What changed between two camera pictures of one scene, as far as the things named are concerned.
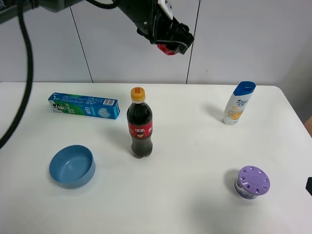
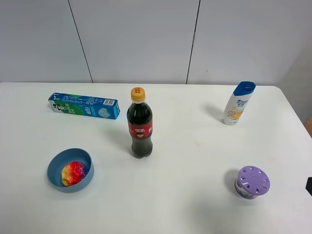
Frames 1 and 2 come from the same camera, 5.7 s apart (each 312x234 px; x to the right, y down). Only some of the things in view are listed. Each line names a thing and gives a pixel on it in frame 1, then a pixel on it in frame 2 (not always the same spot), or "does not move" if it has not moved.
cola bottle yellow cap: (140, 121) does not move
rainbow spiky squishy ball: (163, 48) to (73, 172)
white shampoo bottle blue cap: (239, 102) does not move
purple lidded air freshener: (252, 181) does not move
